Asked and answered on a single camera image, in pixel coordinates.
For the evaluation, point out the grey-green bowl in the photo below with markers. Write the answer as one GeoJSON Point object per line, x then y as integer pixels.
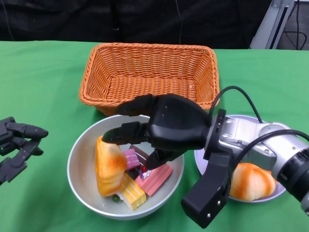
{"type": "Point", "coordinates": [84, 169]}

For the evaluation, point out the round orange-striped bread with hole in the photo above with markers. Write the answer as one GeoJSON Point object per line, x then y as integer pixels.
{"type": "Point", "coordinates": [251, 181]}

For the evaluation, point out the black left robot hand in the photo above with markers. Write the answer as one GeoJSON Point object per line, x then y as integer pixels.
{"type": "Point", "coordinates": [14, 135]}

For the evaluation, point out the chocolate brown cake slice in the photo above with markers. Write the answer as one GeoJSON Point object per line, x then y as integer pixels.
{"type": "Point", "coordinates": [141, 153]}

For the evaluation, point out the oval orange-striped bread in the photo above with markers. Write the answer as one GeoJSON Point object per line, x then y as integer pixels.
{"type": "Point", "coordinates": [108, 166]}

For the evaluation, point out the black backdrop curtain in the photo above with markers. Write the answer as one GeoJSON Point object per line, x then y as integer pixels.
{"type": "Point", "coordinates": [72, 19]}

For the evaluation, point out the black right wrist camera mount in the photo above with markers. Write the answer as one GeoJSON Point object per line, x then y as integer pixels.
{"type": "Point", "coordinates": [210, 191]}

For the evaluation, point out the aluminium frame post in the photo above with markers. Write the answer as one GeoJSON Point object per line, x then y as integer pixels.
{"type": "Point", "coordinates": [268, 26]}

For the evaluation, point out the lilac round plate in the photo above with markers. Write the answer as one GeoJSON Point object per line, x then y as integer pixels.
{"type": "Point", "coordinates": [246, 200]}

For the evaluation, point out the magenta cake slice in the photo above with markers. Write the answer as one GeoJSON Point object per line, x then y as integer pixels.
{"type": "Point", "coordinates": [131, 159]}

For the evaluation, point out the salmon pink cake slice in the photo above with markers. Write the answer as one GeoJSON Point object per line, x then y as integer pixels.
{"type": "Point", "coordinates": [154, 181]}

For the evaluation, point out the green tablecloth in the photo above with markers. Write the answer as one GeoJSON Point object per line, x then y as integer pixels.
{"type": "Point", "coordinates": [36, 84]}

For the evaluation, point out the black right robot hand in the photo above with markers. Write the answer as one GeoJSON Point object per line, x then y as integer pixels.
{"type": "Point", "coordinates": [176, 125]}

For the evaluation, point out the orange wicker basket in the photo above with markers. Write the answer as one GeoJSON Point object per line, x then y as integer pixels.
{"type": "Point", "coordinates": [149, 72]}

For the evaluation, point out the yellow cake slice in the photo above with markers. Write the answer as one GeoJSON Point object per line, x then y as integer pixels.
{"type": "Point", "coordinates": [132, 193]}

